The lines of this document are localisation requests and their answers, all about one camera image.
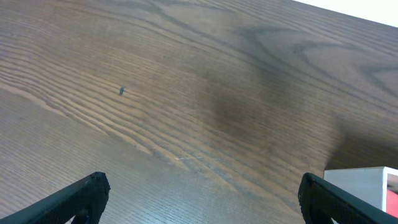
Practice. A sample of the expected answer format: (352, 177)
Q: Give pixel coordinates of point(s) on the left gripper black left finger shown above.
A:
(81, 202)

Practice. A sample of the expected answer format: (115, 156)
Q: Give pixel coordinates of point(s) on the white cardboard box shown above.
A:
(369, 184)

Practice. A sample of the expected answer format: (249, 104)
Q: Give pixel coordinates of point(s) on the red toy car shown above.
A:
(392, 203)

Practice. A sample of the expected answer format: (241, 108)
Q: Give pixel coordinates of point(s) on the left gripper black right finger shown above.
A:
(324, 203)

